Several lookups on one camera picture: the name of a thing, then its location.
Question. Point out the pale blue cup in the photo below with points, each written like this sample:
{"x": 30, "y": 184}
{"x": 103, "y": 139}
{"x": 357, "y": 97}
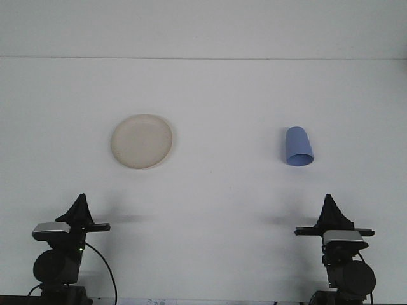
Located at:
{"x": 297, "y": 143}

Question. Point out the pale round plate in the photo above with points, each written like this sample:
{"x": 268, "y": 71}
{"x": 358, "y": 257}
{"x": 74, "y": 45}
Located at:
{"x": 141, "y": 141}

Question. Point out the white printed paper sheet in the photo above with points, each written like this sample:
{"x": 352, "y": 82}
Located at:
{"x": 149, "y": 302}

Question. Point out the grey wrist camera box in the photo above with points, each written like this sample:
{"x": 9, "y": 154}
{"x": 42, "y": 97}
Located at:
{"x": 51, "y": 228}
{"x": 343, "y": 236}

